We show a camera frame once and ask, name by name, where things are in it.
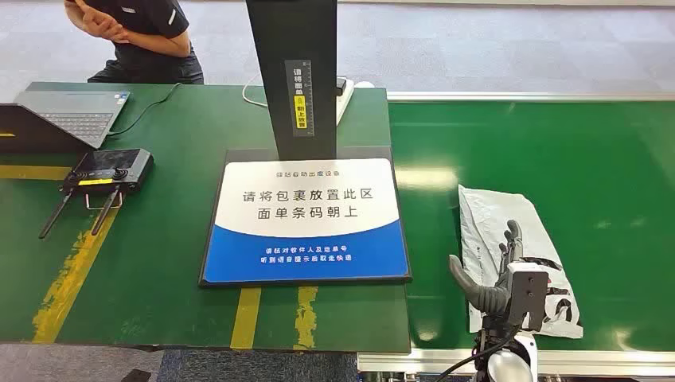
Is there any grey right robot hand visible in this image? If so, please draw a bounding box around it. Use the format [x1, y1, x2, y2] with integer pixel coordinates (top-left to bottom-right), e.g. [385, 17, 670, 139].
[448, 219, 525, 316]

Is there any person's hand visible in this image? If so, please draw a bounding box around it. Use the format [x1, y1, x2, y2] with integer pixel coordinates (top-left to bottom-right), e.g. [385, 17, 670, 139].
[79, 5, 131, 45]

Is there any white plastic mailer package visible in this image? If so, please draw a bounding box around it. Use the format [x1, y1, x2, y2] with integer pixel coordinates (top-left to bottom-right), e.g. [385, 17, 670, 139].
[457, 184, 584, 340]

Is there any green conveyor belt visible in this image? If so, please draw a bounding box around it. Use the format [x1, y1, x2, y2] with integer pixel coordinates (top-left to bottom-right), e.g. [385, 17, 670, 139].
[387, 99, 675, 353]

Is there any black inbound scanner machine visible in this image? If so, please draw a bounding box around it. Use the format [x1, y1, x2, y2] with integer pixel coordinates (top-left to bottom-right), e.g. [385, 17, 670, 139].
[198, 0, 413, 289]

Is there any person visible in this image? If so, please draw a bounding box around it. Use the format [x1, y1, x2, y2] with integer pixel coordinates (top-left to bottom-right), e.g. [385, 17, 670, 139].
[64, 0, 205, 85]

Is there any grey laptop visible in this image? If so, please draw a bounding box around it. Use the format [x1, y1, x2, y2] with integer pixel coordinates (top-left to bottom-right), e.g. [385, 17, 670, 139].
[0, 90, 131, 155]

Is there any black remote controller with antennas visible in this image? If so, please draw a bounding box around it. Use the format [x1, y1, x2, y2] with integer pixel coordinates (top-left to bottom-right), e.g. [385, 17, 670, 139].
[38, 148, 155, 240]

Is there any white power strip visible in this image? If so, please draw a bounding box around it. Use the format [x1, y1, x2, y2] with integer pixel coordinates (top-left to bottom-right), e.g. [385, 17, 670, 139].
[335, 78, 355, 127]

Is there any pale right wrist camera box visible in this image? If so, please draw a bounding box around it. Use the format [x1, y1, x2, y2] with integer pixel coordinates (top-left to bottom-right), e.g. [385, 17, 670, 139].
[505, 262, 550, 333]

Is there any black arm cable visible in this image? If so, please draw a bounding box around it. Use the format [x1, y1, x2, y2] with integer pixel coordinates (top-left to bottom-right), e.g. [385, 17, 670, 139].
[435, 329, 521, 382]

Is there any black laptop cable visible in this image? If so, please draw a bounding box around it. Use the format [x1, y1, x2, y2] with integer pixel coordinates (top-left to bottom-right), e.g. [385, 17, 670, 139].
[107, 82, 183, 137]

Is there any white metal conveyor frame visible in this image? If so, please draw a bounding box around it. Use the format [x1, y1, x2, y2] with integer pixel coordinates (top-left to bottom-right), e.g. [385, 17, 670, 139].
[357, 90, 675, 380]

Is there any white cable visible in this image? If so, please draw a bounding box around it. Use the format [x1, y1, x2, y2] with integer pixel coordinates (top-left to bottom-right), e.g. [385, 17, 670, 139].
[241, 73, 270, 109]

